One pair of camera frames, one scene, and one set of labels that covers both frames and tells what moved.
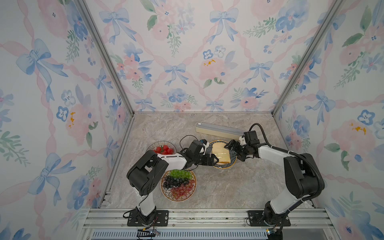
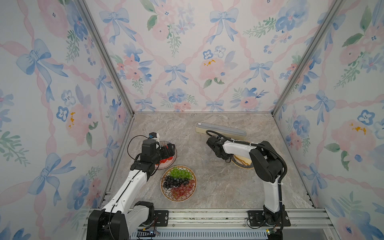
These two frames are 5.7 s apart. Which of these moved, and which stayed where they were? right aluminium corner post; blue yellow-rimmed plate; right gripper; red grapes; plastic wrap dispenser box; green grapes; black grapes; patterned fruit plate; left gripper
Moved: blue yellow-rimmed plate; right gripper; left gripper
Stayed: plastic wrap dispenser box; red grapes; patterned fruit plate; right aluminium corner post; black grapes; green grapes
